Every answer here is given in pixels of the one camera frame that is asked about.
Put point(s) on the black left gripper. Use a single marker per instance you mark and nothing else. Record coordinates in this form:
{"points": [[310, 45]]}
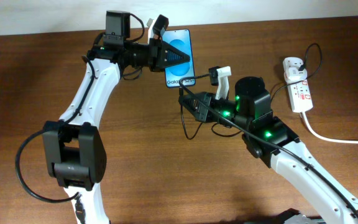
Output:
{"points": [[158, 45]]}

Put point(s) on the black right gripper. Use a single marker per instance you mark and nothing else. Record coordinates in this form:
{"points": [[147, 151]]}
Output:
{"points": [[206, 112]]}

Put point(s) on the blue Samsung smartphone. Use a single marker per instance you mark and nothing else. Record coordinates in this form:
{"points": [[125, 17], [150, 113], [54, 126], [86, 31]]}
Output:
{"points": [[179, 71]]}

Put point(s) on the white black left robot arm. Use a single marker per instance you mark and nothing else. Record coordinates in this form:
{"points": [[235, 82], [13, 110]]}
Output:
{"points": [[73, 147]]}

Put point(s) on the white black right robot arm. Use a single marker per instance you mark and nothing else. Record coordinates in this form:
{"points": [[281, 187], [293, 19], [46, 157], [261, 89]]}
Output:
{"points": [[271, 140]]}

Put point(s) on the white charger adapter plug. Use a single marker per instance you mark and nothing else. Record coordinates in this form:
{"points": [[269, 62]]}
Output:
{"points": [[292, 70]]}

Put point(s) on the white power strip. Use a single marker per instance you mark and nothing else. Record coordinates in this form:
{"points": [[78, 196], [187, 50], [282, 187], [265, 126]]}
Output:
{"points": [[300, 96]]}

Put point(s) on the black base bracket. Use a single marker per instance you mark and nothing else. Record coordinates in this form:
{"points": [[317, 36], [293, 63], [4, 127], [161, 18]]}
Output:
{"points": [[292, 216]]}

